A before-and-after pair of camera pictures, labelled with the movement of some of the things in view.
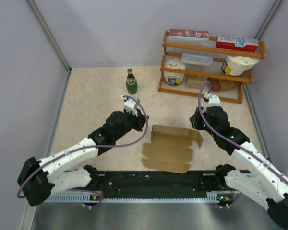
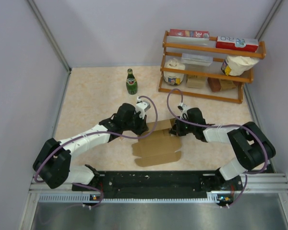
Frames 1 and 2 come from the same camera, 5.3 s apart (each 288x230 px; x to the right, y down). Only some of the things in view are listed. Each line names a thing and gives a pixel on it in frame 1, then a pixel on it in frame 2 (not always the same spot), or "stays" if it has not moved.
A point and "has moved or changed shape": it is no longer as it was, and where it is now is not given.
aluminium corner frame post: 48,34 stays
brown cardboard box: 169,149 has moved or changed shape
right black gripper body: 199,123 -> 184,128
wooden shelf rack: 205,65 stays
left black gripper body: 137,123 stays
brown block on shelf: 226,84 stays
